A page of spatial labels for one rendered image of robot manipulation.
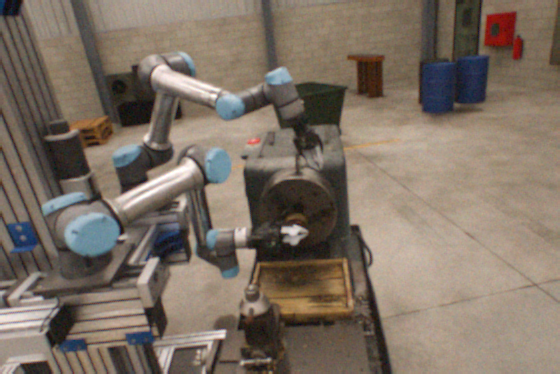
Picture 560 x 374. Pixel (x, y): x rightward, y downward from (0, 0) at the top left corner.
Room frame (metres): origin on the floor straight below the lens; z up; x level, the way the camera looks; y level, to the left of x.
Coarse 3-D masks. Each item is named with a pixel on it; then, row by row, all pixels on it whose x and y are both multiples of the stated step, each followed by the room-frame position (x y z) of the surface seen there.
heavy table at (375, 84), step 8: (352, 56) 10.47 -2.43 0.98; (360, 56) 9.91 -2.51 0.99; (368, 56) 9.57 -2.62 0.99; (376, 56) 9.34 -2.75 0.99; (384, 56) 9.36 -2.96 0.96; (360, 64) 10.16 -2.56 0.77; (368, 64) 9.45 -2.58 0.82; (376, 64) 9.45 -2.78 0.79; (360, 72) 10.16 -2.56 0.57; (368, 72) 9.46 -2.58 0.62; (376, 72) 9.46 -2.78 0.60; (360, 80) 10.16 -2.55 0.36; (368, 80) 9.45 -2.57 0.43; (376, 80) 9.47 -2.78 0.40; (360, 88) 10.16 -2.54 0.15; (368, 88) 9.46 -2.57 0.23; (376, 88) 9.48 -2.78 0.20; (368, 96) 9.48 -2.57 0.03; (376, 96) 9.42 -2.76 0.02
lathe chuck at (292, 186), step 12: (276, 180) 1.35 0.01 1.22; (288, 180) 1.32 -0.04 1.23; (300, 180) 1.31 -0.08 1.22; (312, 180) 1.31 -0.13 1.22; (324, 180) 1.38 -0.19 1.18; (264, 192) 1.34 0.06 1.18; (288, 192) 1.32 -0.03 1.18; (300, 192) 1.31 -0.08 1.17; (312, 192) 1.31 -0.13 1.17; (324, 192) 1.30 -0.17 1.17; (264, 204) 1.33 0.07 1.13; (300, 204) 1.32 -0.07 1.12; (312, 204) 1.31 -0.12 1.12; (264, 216) 1.33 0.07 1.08; (276, 216) 1.33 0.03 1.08; (312, 228) 1.31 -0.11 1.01; (324, 228) 1.30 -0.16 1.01; (300, 240) 1.32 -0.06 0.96; (312, 240) 1.31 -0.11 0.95
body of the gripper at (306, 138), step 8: (304, 112) 1.18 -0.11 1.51; (288, 120) 1.17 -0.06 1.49; (296, 120) 1.15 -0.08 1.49; (296, 128) 1.17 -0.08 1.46; (304, 128) 1.16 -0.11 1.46; (312, 128) 1.19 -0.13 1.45; (296, 136) 1.18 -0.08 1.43; (304, 136) 1.16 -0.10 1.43; (312, 136) 1.16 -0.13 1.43; (296, 144) 1.17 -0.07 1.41; (304, 144) 1.16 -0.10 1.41; (312, 144) 1.14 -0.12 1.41
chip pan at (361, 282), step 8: (352, 240) 1.94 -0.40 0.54; (352, 248) 1.85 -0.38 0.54; (360, 248) 1.84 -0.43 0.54; (352, 256) 1.77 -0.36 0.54; (360, 256) 1.76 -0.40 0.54; (352, 264) 1.69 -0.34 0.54; (360, 264) 1.68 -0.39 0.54; (360, 272) 1.61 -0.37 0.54; (360, 280) 1.55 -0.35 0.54; (360, 288) 1.48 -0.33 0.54; (368, 288) 1.48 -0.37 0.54; (384, 360) 1.04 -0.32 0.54
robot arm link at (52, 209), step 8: (80, 192) 1.02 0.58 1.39; (56, 200) 0.99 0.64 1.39; (64, 200) 0.96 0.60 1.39; (72, 200) 0.96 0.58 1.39; (80, 200) 0.98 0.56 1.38; (48, 208) 0.94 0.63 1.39; (56, 208) 0.94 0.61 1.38; (64, 208) 0.94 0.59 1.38; (48, 216) 0.94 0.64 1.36; (56, 216) 0.93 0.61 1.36; (48, 224) 0.95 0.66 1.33; (56, 240) 0.95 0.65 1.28
